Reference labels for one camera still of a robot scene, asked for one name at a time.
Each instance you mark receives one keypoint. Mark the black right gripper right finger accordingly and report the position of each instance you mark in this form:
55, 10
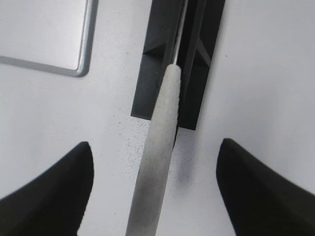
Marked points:
259, 201

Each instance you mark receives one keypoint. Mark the white grey-rimmed cutting board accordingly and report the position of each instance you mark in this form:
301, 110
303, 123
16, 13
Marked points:
54, 36

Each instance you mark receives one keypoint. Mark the black knife stand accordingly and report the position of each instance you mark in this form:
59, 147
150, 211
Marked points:
201, 26

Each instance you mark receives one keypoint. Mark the knife with white handle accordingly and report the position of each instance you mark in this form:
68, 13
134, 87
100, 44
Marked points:
155, 162

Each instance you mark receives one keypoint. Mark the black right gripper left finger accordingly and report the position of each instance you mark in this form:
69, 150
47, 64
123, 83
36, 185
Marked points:
54, 203

